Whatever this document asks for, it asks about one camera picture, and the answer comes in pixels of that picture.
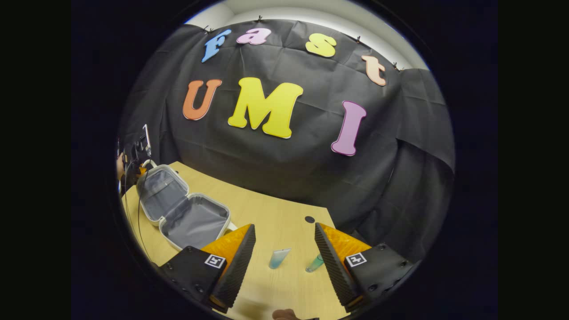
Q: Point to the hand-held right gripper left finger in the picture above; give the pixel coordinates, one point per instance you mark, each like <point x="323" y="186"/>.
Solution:
<point x="238" y="266"/>

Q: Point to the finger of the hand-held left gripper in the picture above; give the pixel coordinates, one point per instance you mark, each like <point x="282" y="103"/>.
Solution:
<point x="142" y="170"/>

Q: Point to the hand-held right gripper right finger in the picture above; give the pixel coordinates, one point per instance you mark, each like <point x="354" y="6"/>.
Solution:
<point x="333" y="266"/>

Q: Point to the blue cap clear bottle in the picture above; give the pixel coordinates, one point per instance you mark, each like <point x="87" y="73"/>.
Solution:
<point x="314" y="263"/>

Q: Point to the translucent teal tube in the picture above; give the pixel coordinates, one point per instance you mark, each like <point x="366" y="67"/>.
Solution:
<point x="279" y="258"/>

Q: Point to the white suitcase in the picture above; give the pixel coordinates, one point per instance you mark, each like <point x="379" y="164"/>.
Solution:
<point x="193" y="220"/>

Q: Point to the black backdrop cloth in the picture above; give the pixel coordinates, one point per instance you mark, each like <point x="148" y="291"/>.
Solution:
<point x="289" y="178"/>

